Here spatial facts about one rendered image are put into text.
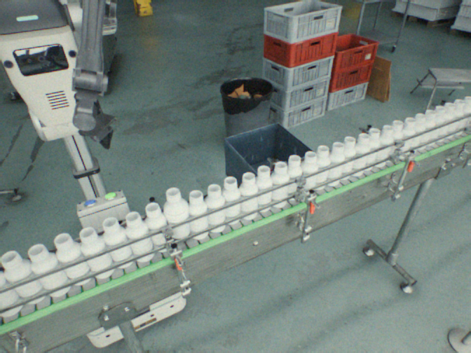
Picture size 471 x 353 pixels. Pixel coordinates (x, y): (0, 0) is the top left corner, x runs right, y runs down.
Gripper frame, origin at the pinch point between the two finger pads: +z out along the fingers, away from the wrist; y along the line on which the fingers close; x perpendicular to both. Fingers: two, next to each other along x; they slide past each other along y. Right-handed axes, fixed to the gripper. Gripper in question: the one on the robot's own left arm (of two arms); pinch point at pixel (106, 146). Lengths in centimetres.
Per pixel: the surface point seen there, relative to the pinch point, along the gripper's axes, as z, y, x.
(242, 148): 42, 57, -23
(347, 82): 132, 289, -53
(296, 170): 8, 20, -58
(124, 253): 9.8, -26.1, -22.8
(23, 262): 1.6, -40.7, -6.4
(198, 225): 10.7, -9.6, -37.2
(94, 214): 7.6, -19.8, -8.1
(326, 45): 78, 256, -28
